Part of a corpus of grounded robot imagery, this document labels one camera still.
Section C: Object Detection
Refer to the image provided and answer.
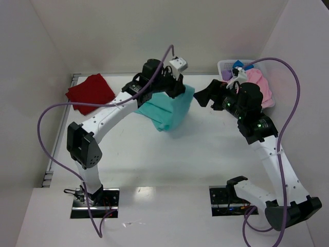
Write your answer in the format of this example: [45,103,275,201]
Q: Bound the teal t shirt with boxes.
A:
[135,85,195,132]

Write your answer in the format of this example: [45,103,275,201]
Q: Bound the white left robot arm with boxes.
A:
[66,57,188,206]

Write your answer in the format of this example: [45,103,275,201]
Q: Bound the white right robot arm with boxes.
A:
[194,79,322,231]

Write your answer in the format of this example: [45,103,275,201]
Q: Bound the purple t shirt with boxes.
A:
[221,69,233,81]

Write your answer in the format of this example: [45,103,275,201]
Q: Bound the white plastic laundry basket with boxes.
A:
[217,59,276,109]

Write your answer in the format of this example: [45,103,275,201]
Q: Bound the pink t shirt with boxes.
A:
[246,68,275,109]

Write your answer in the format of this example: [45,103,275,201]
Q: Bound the blue t shirt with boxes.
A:
[232,60,244,68]

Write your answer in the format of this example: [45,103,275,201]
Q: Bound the red folded t shirt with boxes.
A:
[65,74,115,104]

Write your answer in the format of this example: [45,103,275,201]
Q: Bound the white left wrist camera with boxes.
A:
[169,57,188,79]

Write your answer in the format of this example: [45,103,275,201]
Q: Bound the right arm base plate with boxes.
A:
[209,186,253,217]

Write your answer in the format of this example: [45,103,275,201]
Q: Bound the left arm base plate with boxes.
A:
[64,188,120,219]

